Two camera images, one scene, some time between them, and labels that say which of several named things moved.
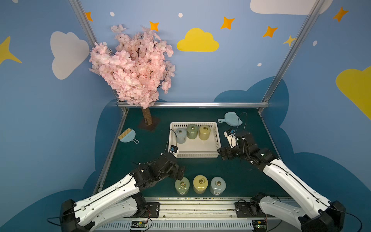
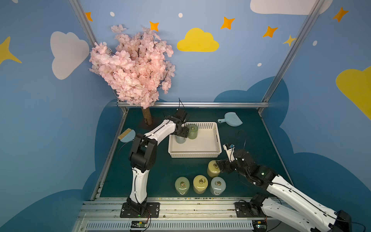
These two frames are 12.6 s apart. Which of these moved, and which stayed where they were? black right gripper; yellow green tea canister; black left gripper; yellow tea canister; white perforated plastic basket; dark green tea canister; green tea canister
Moved: black left gripper; black right gripper; yellow green tea canister
Stayed: green tea canister; white perforated plastic basket; yellow tea canister; dark green tea canister
